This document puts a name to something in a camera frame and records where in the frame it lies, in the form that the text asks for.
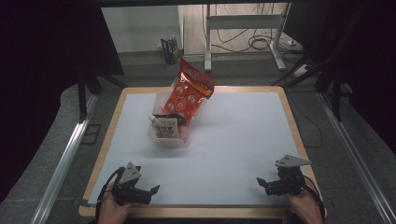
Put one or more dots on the blue carton box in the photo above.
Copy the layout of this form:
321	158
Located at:
169	49

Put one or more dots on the black tripod legs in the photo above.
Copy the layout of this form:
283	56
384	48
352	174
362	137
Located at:
311	67

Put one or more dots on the white power strip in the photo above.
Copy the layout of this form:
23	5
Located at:
302	70

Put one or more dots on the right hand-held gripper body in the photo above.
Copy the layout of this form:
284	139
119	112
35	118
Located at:
291	180

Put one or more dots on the white table mat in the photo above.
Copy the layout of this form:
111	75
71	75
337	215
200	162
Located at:
233	140

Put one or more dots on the white cabinet panel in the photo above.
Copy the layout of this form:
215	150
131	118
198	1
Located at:
140	28

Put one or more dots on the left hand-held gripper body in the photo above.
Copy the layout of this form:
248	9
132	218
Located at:
129	191

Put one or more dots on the aluminium rail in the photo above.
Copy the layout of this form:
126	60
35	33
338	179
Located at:
62	168
355	155

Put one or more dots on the white and red cracker packet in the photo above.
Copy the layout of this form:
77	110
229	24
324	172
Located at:
165	128

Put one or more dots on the clear plastic container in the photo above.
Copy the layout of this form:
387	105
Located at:
169	141

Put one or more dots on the person's right hand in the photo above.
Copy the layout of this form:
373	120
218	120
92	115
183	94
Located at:
306	208

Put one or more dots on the person's left hand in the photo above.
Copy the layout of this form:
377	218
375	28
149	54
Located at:
113	211

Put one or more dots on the black stand legs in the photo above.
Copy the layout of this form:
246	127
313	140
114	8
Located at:
82	99

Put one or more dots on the large orange snack bag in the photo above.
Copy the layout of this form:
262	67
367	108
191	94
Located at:
186	93

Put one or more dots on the white metal desk frame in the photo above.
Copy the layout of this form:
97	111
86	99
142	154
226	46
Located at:
243	21

